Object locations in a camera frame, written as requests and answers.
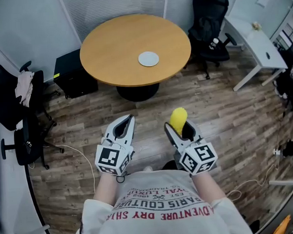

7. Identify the white power strip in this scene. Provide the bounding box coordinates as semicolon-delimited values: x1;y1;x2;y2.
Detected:
272;147;285;159

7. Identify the small beige desk ornament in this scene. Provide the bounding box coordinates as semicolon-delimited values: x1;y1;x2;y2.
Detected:
251;20;263;32

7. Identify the black cabinet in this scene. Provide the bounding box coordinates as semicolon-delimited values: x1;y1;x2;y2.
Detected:
51;47;100;100

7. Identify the black mesh office chair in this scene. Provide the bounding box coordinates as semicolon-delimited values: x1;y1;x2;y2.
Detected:
178;0;240;82

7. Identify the beige cloth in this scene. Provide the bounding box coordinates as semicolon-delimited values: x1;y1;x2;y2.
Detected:
13;71;37;109

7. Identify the orange object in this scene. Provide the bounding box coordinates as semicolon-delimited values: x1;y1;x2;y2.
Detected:
271;213;293;234

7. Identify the round grey plate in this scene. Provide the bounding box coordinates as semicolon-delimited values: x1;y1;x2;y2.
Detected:
137;50;160;68

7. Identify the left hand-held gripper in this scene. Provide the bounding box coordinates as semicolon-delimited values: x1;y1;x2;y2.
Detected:
91;114;139;178

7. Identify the white window blind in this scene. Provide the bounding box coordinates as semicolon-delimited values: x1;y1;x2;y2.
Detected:
59;0;172;43

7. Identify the person's right forearm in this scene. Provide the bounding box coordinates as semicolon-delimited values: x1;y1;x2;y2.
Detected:
190;169;228;206

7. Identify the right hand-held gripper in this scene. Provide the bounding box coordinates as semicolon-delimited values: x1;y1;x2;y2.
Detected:
164;117;220;178

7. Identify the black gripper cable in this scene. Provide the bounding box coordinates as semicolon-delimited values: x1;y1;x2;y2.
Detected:
115;173;129;184

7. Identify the yellow corn cob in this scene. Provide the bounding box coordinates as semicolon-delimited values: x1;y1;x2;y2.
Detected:
168;107;190;137

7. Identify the person's left forearm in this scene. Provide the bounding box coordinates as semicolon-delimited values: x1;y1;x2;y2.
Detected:
91;170;123;208

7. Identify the person's white printed shirt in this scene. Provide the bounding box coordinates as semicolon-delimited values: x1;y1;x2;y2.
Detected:
67;164;254;234

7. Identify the white floor cable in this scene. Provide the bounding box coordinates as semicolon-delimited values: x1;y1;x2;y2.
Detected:
223;153;284;202
42;142;97;196

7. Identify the round wooden table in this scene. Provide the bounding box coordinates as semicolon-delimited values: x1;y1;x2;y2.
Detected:
77;10;195;106

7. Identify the white curved desk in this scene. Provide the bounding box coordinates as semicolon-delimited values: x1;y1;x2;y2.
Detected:
0;114;58;234

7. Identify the white rectangular desk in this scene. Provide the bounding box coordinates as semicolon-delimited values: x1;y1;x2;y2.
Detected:
222;12;290;93

